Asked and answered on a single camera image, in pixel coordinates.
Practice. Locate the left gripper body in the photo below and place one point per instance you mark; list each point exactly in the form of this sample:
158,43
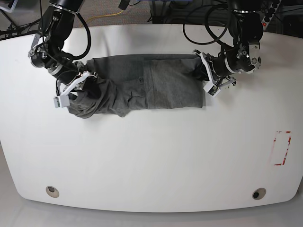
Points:
217,69

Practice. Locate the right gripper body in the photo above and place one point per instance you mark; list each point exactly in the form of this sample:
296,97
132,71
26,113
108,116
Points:
71,78

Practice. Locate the grey T-shirt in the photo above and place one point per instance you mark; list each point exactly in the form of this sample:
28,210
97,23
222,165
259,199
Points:
143,81

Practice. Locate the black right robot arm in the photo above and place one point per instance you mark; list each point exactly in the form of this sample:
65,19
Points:
54,28

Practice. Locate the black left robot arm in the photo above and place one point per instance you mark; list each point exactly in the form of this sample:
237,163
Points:
245,26

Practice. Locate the black tripod on floor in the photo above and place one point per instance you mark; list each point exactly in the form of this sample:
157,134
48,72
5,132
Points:
15,30

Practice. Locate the white power strip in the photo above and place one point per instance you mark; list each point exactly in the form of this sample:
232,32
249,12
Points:
271,8

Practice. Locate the red tape rectangle marking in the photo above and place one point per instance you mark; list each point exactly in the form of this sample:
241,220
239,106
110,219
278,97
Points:
280,147

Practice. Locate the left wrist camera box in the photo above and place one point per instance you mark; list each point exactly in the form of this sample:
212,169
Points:
211,89

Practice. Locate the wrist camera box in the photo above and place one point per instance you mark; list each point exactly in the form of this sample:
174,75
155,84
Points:
61,101
211,89

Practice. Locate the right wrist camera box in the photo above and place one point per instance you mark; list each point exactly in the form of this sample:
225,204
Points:
61,101

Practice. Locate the black metal frame base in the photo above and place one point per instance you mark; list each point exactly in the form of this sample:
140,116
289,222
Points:
181,11

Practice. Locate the left table cable grommet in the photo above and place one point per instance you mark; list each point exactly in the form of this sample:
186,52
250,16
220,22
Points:
52,192

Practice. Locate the table cable grommet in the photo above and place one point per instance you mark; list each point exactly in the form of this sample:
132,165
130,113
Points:
259,193
52,192

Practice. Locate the right table cable grommet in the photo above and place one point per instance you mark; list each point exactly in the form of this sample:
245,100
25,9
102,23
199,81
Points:
259,193

